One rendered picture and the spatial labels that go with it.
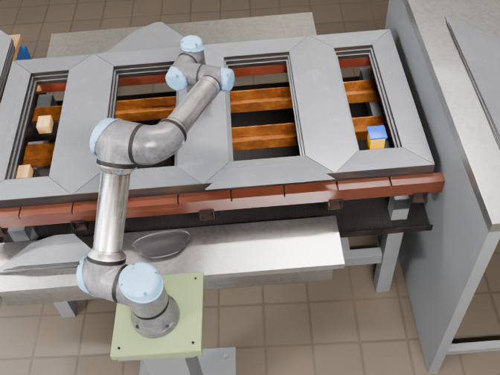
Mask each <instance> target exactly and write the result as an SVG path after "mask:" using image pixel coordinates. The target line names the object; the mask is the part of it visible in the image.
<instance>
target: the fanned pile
mask: <svg viewBox="0 0 500 375"><path fill-rule="evenodd" d="M89 250H90V248H89V247H88V246H87V245H86V244H85V243H84V242H83V241H82V240H81V239H79V238H78V237H77V236H76V235H75V234H59V235H54V236H51V237H46V238H45V239H41V240H40V241H38V242H32V243H31V244H29V245H28V246H26V247H25V248H24V249H22V250H21V251H20V252H19V253H18V254H16V255H15V256H14V257H12V258H11V259H10V260H8V261H7V262H6V263H5V264H4V265H2V266H1V267H0V273H8V272H28V271H38V270H48V269H67V268H77V267H78V266H79V265H80V261H81V259H82V258H83V257H84V256H85V255H87V252H88V251H89Z"/></svg>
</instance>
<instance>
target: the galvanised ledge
mask: <svg viewBox="0 0 500 375"><path fill-rule="evenodd" d="M172 230H178V231H187V232H188V233H189V234H190V237H189V239H188V244H187V245H186V246H184V248H183V249H182V250H180V251H178V252H176V253H175V254H172V255H168V256H165V257H157V258H151V257H144V256H142V255H141V254H139V253H137V251H136V249H135V248H134V247H133V243H134V242H135V241H136V240H138V239H140V238H142V237H145V236H147V235H149V234H154V233H158V232H162V231H172ZM78 238H79V239H81V240H82V241H83V242H84V243H85V244H86V245H87V246H88V247H89V248H93V242H94V235H93V236H84V237H78ZM38 241H40V240H29V241H20V242H11V243H0V267H1V266H2V265H4V264H5V263H6V262H7V261H8V260H10V259H11V258H12V257H14V256H15V255H16V254H18V253H19V252H20V251H21V250H22V249H24V248H25V247H26V246H28V245H29V244H31V243H32V242H38ZM122 250H123V252H124V253H125V254H126V264H127V265H129V264H135V263H137V262H143V263H148V264H150V265H151V266H153V267H154V268H156V270H157V271H158V273H159V274H160V275H171V274H181V273H191V272H204V276H205V280H210V279H219V278H237V277H246V276H255V275H273V274H283V273H293V272H310V271H320V270H329V269H343V268H344V257H343V253H342V245H341V241H340V236H339V229H338V225H337V220H336V216H329V217H311V218H302V219H285V220H275V221H265V222H248V223H239V224H229V225H212V226H202V227H192V228H175V229H166V230H157V231H139V232H129V233H124V240H123V247H122ZM72 290H81V289H80V288H79V286H78V284H77V268H67V269H48V270H38V271H28V272H8V273H0V296H9V295H27V294H36V293H45V292H63V291H72Z"/></svg>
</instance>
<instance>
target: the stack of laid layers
mask: <svg viewBox="0 0 500 375"><path fill-rule="evenodd" d="M334 51H335V54H336V60H337V63H338V67H339V73H340V77H341V80H342V86H343V89H344V95H345V99H346V103H347V108H348V112H349V116H350V122H351V125H352V128H353V134H354V138H355V142H356V147H357V151H359V147H358V143H357V140H356V133H355V130H354V127H353V121H352V117H351V114H350V108H349V105H348V101H347V95H346V91H345V88H344V83H343V79H342V73H341V69H340V66H339V60H343V59H352V58H361V57H368V58H369V61H370V64H371V69H372V72H373V75H374V79H375V82H376V87H377V90H378V93H379V98H380V100H381V104H382V108H383V112H384V114H385V119H386V122H387V125H388V129H389V132H390V136H391V140H392V143H393V146H394V147H402V144H401V141H400V137H399V134H398V131H397V127H396V124H395V121H394V116H393V114H392V111H391V107H390V103H389V101H388V96H387V93H386V90H385V86H384V83H383V80H382V76H381V73H380V70H379V66H378V63H377V60H376V55H375V53H374V48H373V46H372V45H361V46H352V47H343V48H334ZM174 62H175V61H174ZM174 62H157V63H147V64H138V65H121V66H114V68H113V74H112V85H111V92H110V99H109V110H108V116H107V118H115V113H116V106H117V99H118V86H119V79H120V77H137V76H147V75H156V74H166V73H167V72H168V71H169V68H170V67H171V66H172V65H173V64H174ZM280 64H286V67H287V73H288V78H289V87H290V93H291V98H292V108H293V113H294V119H295V128H296V133H297V138H298V148H299V153H300V155H299V156H288V157H279V158H261V159H252V160H242V161H234V157H233V144H232V131H231V105H230V92H225V100H226V115H227V130H228V159H229V163H227V165H226V166H224V167H223V168H222V169H221V170H219V171H218V172H217V173H216V174H215V175H214V176H212V177H211V178H210V179H209V180H208V181H207V182H206V183H204V184H197V185H179V186H170V187H153V188H143V189H134V190H129V195H128V198H133V197H143V196H160V195H170V194H178V195H179V194H180V193H197V192H206V191H215V190H233V189H243V188H260V187H269V186H278V185H283V186H284V185H296V184H306V183H315V182H332V181H336V182H337V181H341V180H351V179H369V178H378V177H387V176H388V178H390V176H405V175H414V174H424V173H433V170H434V167H435V165H434V164H433V165H423V166H414V167H397V168H388V169H378V170H360V171H351V172H342V173H334V172H333V171H331V170H329V169H327V168H326V167H324V166H322V165H321V164H319V163H317V162H316V161H313V160H312V159H311V158H309V157H307V156H305V150H304V142H303V136H302V131H301V122H300V118H299V112H298V104H297V98H296V93H295V84H294V80H293V74H292V65H291V60H290V55H289V52H281V53H272V54H255V55H245V56H236V57H224V68H245V67H254V66H263V65H280ZM68 72H69V70H67V71H49V72H40V73H31V76H30V79H29V83H28V88H27V91H26V95H25V100H24V103H23V107H22V112H21V115H20V119H19V124H18V127H17V131H16V136H15V139H14V142H13V148H12V151H11V154H10V160H9V163H8V166H7V172H6V175H5V178H4V180H5V179H15V178H16V175H17V171H18V168H19V162H20V158H21V155H22V150H23V146H24V142H25V136H26V133H27V130H28V124H29V120H30V117H31V111H32V108H33V102H34V98H35V95H36V89H37V86H38V85H40V84H49V83H66V82H67V79H68ZM297 161H306V162H308V163H310V164H311V165H313V166H314V167H317V168H318V169H319V170H321V171H323V172H325V173H326V174H328V175H329V176H332V177H333V178H334V179H331V180H322V181H312V182H295V183H286V184H276V185H258V186H249V187H232V188H223V189H213V190H205V189H206V188H207V187H208V186H209V185H210V184H211V183H213V182H214V181H215V180H216V179H218V178H219V177H220V176H221V175H222V174H223V173H224V172H225V171H226V170H227V169H228V168H230V167H242V166H252V165H261V164H279V163H288V162H297ZM98 194H99V192H98V193H80V194H71V195H62V196H44V197H35V198H25V199H8V200H0V208H15V207H20V208H21V207H25V206H35V205H52V204H61V203H70V202H73V204H74V202H88V201H97V200H98Z"/></svg>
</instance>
